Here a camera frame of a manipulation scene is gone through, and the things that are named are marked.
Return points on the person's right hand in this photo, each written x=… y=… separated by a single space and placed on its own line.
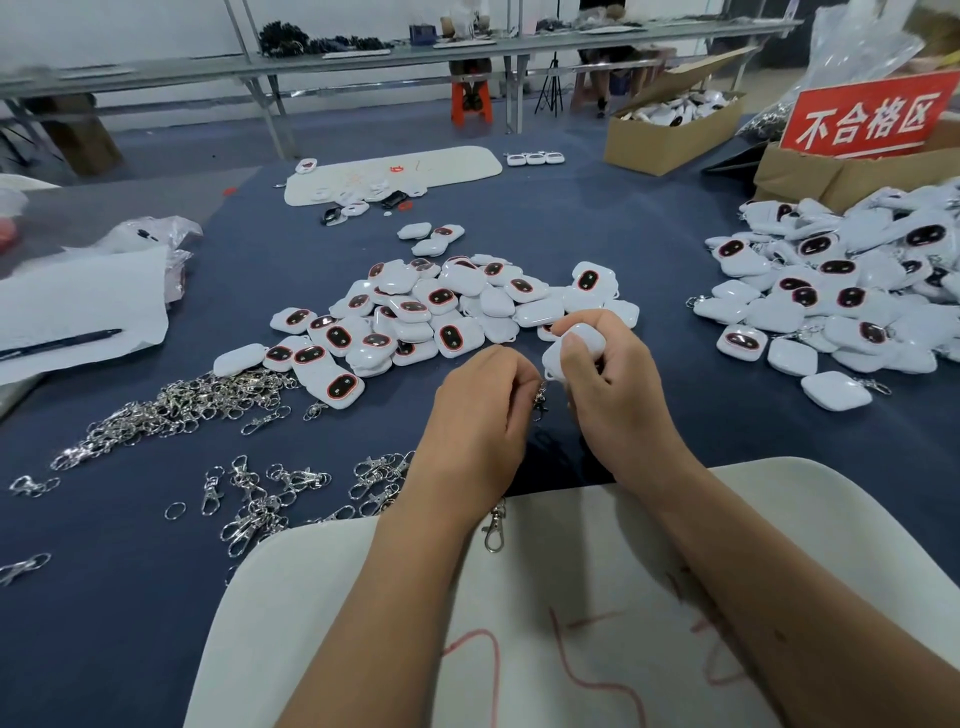
x=630 y=398

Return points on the open cardboard box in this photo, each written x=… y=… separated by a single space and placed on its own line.
x=660 y=150

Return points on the large clear plastic bag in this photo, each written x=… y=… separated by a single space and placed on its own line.
x=840 y=60

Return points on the person's left hand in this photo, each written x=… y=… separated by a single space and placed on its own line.
x=473 y=443

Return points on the orange bag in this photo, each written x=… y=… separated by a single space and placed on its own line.
x=8 y=233

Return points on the red plastic stool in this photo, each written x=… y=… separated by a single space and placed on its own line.
x=473 y=105

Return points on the small white plastic part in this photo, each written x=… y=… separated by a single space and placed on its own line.
x=516 y=158
x=536 y=158
x=555 y=158

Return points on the red sign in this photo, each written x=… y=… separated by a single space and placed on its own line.
x=867 y=116

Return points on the white paper sheet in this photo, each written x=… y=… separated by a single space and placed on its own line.
x=78 y=297

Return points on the orange plastic stool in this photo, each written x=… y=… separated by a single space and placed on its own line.
x=471 y=72

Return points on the black tripod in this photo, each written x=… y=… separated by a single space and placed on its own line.
x=551 y=86

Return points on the white tag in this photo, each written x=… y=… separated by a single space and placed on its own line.
x=578 y=342

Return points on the person's left forearm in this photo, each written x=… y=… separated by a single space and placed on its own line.
x=383 y=630

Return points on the white plastic bag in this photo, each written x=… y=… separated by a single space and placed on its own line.
x=23 y=182

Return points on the white foam board red marks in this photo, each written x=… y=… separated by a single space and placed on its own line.
x=600 y=585

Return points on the flat brown cardboard box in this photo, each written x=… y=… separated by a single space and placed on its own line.
x=810 y=180

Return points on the black pen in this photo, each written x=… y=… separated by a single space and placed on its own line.
x=60 y=345

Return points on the person's right forearm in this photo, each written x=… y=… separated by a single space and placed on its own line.
x=795 y=600

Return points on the long white foam board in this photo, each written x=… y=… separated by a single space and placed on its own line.
x=458 y=165

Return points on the grey metal table frame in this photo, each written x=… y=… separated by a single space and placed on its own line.
x=225 y=63

